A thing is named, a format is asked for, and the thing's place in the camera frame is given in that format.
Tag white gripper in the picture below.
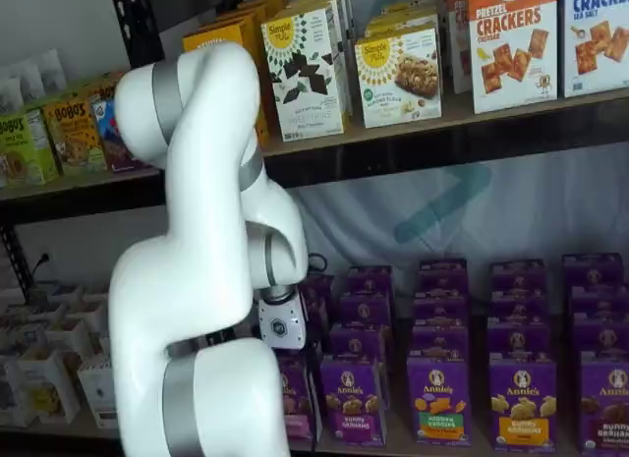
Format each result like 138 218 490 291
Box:
258 295 323 366

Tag purple Annie's box pink patch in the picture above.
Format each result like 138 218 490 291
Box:
278 353 323 444

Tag purple Annie's box mixed bunnies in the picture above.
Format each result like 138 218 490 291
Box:
346 265 394 300
338 293 393 331
319 358 388 449
329 323 390 366

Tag purple Annie's box green patch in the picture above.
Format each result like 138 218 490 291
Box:
414 292 470 330
411 323 472 364
418 258 468 301
406 356 472 449

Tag purple Annie's box yellow patch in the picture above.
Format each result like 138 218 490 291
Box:
487 323 552 366
489 358 558 451
488 292 550 331
490 259 547 300

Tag black metal shelf rack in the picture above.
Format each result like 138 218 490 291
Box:
0 0 168 301
130 0 629 191

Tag Simple Mills almond bar box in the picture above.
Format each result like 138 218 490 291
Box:
363 5 442 38
354 28 443 130

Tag purple Annie's box brown bunnies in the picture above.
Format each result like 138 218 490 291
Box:
572 318 629 359
579 351 629 457
562 253 625 292
567 284 629 326

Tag yellow Bobo's snack box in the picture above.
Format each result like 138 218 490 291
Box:
41 95 108 177

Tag orange graham cracker box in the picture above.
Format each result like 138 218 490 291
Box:
215 0 291 29
182 14 270 149

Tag orange Bobo's snack box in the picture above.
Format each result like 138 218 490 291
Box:
83 72 127 104

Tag cheddar pretzel crackers box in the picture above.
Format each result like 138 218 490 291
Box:
466 0 560 115
444 0 474 95

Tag green Bobo's snack box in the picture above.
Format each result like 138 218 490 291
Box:
0 107 60 189

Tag sea salt pretzel crackers box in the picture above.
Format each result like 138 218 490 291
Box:
559 0 629 99

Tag white backdrop sheet teal mark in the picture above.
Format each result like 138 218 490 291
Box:
287 151 629 301

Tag white pouch grey print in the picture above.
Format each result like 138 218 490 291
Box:
36 47 68 92
0 63 35 114

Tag black cable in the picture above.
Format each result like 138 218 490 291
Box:
305 252 329 281

